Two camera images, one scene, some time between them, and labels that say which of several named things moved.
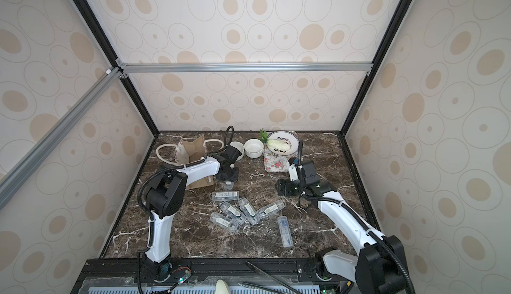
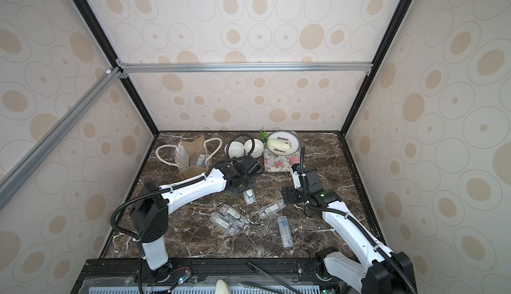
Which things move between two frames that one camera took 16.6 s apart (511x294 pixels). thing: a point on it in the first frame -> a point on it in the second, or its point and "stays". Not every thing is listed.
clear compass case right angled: [271, 209] stays
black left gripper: [234, 179] -> [252, 184]
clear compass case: [249, 211] -> [249, 196]
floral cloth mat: [275, 163] stays
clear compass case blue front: [285, 232] stays
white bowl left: [239, 147] stays
